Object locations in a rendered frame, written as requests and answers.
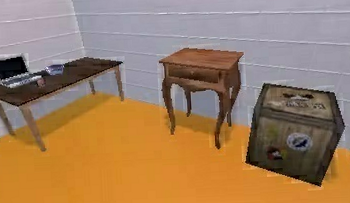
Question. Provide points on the brown wooden side table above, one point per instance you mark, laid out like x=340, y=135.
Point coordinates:
x=203, y=65

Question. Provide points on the dark brown wooden table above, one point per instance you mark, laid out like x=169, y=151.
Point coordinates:
x=68, y=74

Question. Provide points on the brown wooden crate with stickers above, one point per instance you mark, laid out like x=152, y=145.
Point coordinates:
x=294, y=132

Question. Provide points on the small red brown cup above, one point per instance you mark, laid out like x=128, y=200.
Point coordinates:
x=41, y=82

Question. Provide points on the silver laptop black screen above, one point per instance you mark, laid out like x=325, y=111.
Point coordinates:
x=11, y=69

